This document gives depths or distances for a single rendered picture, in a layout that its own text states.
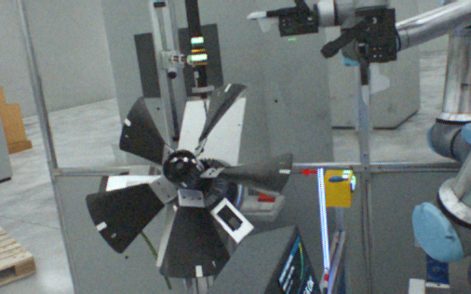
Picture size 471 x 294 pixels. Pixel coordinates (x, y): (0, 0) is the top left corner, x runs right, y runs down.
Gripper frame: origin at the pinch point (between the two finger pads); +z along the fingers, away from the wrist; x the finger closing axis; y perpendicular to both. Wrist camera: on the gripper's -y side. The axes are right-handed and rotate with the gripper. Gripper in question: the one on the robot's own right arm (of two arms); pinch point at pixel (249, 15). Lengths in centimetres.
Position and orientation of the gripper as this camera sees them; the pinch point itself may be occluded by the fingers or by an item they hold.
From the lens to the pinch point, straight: 146.5
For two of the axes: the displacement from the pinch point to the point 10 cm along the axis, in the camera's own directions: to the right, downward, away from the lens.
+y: 1.1, 9.7, 2.2
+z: -9.8, 0.7, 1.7
